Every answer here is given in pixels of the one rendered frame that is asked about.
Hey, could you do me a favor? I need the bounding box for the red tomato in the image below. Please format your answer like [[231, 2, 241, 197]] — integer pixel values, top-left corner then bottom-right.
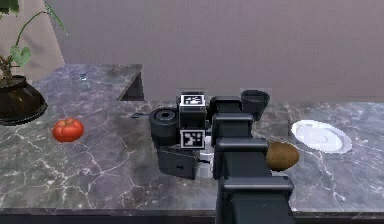
[[51, 117, 85, 144]]

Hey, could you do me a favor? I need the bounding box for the black mug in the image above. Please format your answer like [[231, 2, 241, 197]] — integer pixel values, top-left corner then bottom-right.
[[240, 89, 271, 122]]

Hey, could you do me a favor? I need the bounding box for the brown kiwi fruit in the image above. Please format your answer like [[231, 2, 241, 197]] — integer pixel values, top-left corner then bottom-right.
[[265, 141, 301, 173]]

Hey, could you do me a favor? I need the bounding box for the white plate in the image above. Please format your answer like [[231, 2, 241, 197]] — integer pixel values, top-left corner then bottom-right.
[[290, 119, 353, 155]]

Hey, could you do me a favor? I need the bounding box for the house plant in black pot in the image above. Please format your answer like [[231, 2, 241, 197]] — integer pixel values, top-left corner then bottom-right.
[[0, 0, 69, 127]]

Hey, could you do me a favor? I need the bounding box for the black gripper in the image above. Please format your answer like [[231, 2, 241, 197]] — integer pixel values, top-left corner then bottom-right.
[[131, 106, 200, 180]]

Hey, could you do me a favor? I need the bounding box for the small clear glass shaker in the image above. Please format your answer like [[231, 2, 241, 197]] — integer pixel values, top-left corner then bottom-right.
[[79, 72, 91, 90]]

